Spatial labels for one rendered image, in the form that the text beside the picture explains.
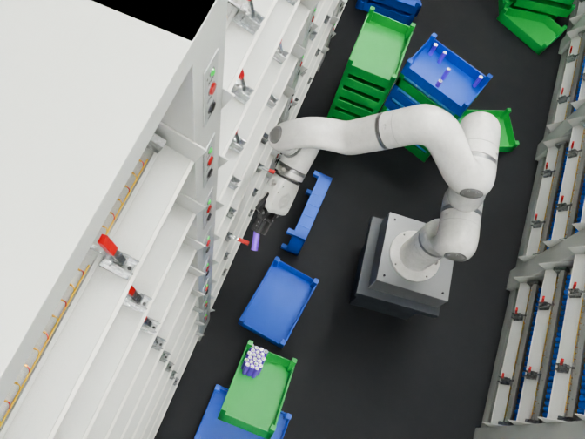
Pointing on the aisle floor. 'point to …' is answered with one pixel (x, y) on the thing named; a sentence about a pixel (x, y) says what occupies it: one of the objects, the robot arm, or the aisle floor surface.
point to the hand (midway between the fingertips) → (261, 226)
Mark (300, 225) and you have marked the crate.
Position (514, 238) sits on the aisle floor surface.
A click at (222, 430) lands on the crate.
